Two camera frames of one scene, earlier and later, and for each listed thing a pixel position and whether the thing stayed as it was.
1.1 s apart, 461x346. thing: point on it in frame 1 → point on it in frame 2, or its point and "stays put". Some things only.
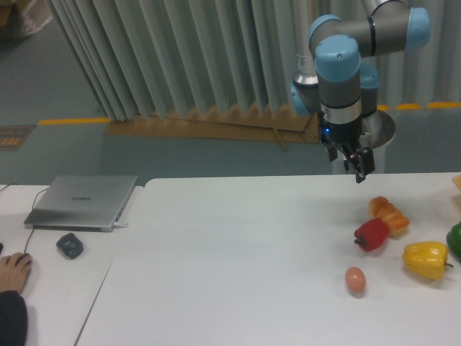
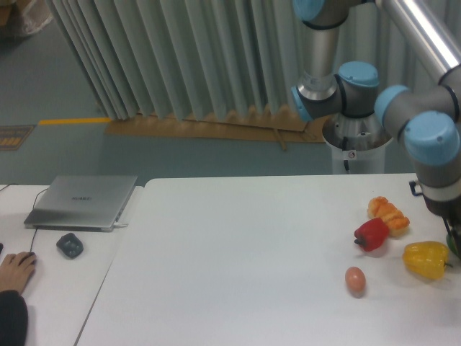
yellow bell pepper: [426, 259] stays put
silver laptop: [88, 203] stays put
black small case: [70, 245] stays put
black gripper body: [348, 135] → [450, 210]
